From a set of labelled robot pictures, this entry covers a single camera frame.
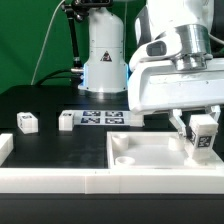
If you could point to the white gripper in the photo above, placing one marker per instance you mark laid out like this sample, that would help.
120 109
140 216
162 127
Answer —
157 86

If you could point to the white square tabletop part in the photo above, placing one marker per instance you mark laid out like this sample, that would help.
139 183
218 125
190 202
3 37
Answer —
152 150

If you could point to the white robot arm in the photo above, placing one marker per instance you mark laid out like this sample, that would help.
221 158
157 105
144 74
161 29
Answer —
106 72

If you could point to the fiducial marker sheet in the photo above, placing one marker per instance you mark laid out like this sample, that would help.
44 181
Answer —
102 118

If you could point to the white U-shaped obstacle fence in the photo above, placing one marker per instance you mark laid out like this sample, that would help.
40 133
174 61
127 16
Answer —
106 181

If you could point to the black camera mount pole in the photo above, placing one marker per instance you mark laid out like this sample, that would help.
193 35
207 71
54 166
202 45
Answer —
75 12

